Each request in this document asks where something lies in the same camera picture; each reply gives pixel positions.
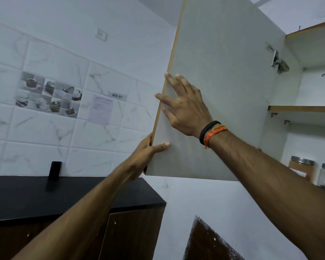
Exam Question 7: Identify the person's left hand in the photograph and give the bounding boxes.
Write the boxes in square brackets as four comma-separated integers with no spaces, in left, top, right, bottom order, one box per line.
[119,133,171,182]

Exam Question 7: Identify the person's right hand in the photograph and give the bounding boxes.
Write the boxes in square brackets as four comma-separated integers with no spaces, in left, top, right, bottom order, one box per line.
[155,73,214,138]

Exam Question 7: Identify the white wall cabinet door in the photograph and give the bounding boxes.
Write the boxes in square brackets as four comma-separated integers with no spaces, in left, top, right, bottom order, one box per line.
[144,0,304,182]

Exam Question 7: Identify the person's left forearm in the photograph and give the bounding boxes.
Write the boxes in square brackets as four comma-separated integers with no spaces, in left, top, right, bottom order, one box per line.
[12,164,133,260]

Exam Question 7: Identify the person's right forearm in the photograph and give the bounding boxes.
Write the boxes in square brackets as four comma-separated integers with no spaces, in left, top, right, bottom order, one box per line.
[209,130,325,260]

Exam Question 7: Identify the black braided wristband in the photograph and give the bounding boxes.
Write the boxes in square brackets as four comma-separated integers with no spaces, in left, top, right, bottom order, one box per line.
[199,121,222,146]

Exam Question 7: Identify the orange thread wristband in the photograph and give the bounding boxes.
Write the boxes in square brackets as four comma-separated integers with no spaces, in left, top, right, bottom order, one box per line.
[203,125,229,149]

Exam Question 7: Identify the small white label sticker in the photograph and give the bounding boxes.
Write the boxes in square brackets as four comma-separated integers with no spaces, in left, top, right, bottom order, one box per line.
[107,91,127,102]

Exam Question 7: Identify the white paper notice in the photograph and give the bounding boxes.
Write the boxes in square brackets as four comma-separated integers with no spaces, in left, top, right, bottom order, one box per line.
[88,94,114,126]

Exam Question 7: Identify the brown open cabinet door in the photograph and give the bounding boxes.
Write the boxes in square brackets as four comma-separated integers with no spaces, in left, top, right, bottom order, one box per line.
[182,215,245,260]

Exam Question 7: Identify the black phone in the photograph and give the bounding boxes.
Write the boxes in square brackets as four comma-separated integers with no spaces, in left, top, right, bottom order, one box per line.
[48,161,62,182]

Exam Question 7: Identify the metal cabinet door hinge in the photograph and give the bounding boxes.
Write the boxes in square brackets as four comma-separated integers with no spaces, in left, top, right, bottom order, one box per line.
[270,50,290,75]

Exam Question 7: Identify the decorative cup picture tile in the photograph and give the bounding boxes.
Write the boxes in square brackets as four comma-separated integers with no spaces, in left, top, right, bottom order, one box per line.
[15,71,83,119]

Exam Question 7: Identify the white wood-edged cabinet shelf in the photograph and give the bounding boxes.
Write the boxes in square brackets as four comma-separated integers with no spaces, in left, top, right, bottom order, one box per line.
[267,105,325,128]

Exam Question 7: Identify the brown base cabinet black top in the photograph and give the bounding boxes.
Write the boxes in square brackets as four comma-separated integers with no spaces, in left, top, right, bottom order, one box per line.
[0,175,167,260]

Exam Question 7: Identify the orange-filled jar with metal lid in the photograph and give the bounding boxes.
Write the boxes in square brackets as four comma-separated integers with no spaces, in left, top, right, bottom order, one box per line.
[288,156,317,185]

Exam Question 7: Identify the white wall socket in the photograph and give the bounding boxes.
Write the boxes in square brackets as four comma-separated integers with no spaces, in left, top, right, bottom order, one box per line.
[95,28,108,42]

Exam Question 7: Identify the white wall cabinet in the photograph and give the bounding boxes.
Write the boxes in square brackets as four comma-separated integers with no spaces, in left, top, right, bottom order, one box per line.
[259,18,325,198]

